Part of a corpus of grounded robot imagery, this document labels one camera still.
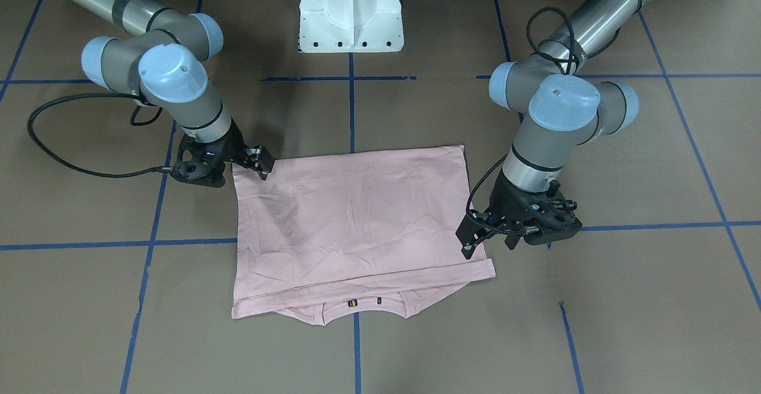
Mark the pink Snoopy t-shirt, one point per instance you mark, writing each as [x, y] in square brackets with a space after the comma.
[327, 236]

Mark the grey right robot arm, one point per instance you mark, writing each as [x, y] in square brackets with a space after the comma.
[161, 65]

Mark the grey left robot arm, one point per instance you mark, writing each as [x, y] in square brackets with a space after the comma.
[561, 111]

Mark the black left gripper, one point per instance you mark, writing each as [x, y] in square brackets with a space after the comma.
[503, 202]

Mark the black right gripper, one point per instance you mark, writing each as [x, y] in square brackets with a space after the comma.
[233, 145]

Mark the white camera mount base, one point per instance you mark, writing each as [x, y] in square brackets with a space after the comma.
[356, 26]

